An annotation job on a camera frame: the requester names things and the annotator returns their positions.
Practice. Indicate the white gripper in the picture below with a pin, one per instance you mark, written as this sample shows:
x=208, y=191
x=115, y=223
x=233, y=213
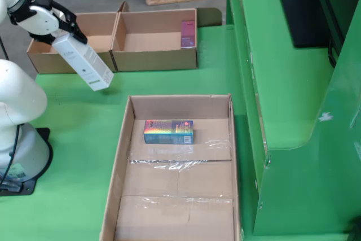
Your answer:
x=42, y=21

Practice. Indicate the white d'Alba product box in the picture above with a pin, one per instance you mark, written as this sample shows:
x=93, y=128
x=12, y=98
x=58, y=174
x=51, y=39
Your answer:
x=81, y=60

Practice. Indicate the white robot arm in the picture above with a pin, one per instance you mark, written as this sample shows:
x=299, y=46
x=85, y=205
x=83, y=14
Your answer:
x=19, y=97

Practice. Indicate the divided cardboard box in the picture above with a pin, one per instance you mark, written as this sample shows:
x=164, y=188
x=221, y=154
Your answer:
x=152, y=60

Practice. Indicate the maroon product box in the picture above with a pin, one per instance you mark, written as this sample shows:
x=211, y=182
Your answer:
x=188, y=33

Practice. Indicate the holographic rainbow product box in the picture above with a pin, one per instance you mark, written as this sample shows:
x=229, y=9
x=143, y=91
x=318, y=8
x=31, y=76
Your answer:
x=169, y=132

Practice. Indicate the large open cardboard tray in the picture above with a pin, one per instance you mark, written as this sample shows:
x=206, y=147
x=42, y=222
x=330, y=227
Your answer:
x=203, y=179

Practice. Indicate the dark olive rounded panel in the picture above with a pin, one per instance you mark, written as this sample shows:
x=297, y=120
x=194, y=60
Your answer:
x=208, y=18

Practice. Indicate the black monitor panel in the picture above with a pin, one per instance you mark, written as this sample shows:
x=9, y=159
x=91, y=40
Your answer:
x=301, y=12

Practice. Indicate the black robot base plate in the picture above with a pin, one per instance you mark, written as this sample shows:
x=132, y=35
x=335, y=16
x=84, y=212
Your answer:
x=45, y=135

